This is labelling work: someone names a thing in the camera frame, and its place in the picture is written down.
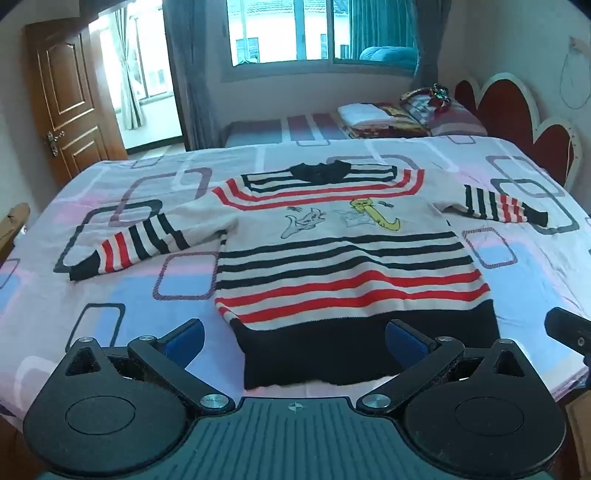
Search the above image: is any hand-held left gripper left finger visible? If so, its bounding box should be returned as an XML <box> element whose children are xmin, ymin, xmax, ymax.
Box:
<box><xmin>62</xmin><ymin>318</ymin><xmax>236</xmax><ymax>415</ymax></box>

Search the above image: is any thin wall cable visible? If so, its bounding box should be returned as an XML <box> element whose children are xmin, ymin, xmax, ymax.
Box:
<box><xmin>560</xmin><ymin>37</ymin><xmax>591</xmax><ymax>110</ymax></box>

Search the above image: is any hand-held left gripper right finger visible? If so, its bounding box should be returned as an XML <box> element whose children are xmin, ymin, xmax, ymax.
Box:
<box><xmin>355</xmin><ymin>318</ymin><xmax>537</xmax><ymax>416</ymax></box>

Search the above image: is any striped knit sweater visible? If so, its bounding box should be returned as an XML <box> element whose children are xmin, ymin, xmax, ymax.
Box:
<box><xmin>68</xmin><ymin>159</ymin><xmax>550</xmax><ymax>391</ymax></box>

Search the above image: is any grey curtain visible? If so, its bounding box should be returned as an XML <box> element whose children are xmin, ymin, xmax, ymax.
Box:
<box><xmin>413</xmin><ymin>0</ymin><xmax>446</xmax><ymax>93</ymax></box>
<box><xmin>163</xmin><ymin>0</ymin><xmax>222</xmax><ymax>151</ymax></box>

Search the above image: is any bedroom window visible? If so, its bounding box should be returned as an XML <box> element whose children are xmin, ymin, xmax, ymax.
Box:
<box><xmin>224</xmin><ymin>0</ymin><xmax>421</xmax><ymax>71</ymax></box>

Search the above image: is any brown wooden door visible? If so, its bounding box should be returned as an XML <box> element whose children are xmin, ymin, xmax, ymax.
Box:
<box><xmin>24</xmin><ymin>21</ymin><xmax>129</xmax><ymax>189</ymax></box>

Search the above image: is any teal cushion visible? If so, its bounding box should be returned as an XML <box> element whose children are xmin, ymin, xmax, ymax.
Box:
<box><xmin>359</xmin><ymin>45</ymin><xmax>421</xmax><ymax>75</ymax></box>

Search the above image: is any white sheer curtain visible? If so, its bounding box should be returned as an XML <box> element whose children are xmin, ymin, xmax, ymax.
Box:
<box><xmin>113</xmin><ymin>7</ymin><xmax>145</xmax><ymax>131</ymax></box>

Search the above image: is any striped pillow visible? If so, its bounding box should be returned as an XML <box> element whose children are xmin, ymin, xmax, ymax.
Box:
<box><xmin>402</xmin><ymin>95</ymin><xmax>489</xmax><ymax>137</ymax></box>

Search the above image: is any striped mattress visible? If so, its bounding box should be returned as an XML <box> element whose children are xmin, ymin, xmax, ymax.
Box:
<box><xmin>222</xmin><ymin>113</ymin><xmax>352</xmax><ymax>149</ymax></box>

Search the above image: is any red scalloped headboard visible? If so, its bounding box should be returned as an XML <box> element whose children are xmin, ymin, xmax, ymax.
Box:
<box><xmin>455</xmin><ymin>71</ymin><xmax>583</xmax><ymax>188</ymax></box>

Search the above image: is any colourful fabric item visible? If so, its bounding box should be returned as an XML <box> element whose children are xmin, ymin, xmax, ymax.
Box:
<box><xmin>399</xmin><ymin>84</ymin><xmax>456</xmax><ymax>112</ymax></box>

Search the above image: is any white folded cloth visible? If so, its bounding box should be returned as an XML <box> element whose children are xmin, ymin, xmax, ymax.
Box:
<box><xmin>337</xmin><ymin>103</ymin><xmax>399</xmax><ymax>126</ymax></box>

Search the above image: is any teal curtain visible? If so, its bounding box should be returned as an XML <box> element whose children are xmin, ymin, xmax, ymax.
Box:
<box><xmin>348</xmin><ymin>0</ymin><xmax>419</xmax><ymax>61</ymax></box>

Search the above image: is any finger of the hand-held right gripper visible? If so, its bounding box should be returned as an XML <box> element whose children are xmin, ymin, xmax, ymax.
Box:
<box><xmin>544</xmin><ymin>306</ymin><xmax>591</xmax><ymax>370</ymax></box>

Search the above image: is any red yellow folded blanket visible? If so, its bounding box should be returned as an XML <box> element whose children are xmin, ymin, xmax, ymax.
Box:
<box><xmin>344</xmin><ymin>104</ymin><xmax>432</xmax><ymax>138</ymax></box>

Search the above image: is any bed with patterned sheet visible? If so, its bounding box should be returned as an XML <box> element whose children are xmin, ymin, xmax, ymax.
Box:
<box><xmin>0</xmin><ymin>134</ymin><xmax>591</xmax><ymax>462</ymax></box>

